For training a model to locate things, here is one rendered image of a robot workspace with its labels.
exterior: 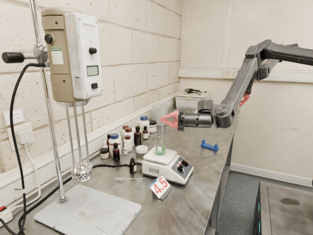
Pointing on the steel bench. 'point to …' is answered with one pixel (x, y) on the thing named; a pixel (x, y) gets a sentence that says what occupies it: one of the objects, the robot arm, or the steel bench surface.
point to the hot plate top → (166, 159)
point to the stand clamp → (39, 50)
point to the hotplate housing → (153, 166)
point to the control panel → (183, 167)
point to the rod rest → (209, 146)
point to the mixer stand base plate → (89, 213)
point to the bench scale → (187, 110)
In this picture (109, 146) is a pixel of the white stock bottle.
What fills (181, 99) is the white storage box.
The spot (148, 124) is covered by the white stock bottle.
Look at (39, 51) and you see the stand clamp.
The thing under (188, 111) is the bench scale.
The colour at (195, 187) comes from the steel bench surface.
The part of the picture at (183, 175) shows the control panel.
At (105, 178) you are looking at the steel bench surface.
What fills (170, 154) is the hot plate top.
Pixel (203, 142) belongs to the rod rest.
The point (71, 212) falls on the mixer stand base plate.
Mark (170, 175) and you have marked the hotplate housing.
